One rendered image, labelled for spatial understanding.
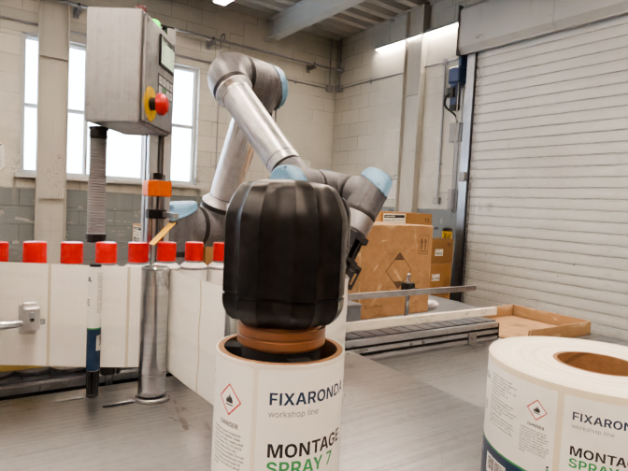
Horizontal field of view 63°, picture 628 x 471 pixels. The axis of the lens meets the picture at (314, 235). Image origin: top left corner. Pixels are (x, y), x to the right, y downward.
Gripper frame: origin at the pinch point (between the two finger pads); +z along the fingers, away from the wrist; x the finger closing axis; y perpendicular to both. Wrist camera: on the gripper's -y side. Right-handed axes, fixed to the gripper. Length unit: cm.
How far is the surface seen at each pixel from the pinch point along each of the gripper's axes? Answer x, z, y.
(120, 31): -58, -24, -1
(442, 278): 319, -133, -268
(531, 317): 84, -38, -5
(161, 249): -33.6, 3.3, 1.2
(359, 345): 13.1, 0.1, 6.0
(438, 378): 22.6, -1.0, 20.9
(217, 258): -23.9, -0.4, 2.0
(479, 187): 318, -244, -273
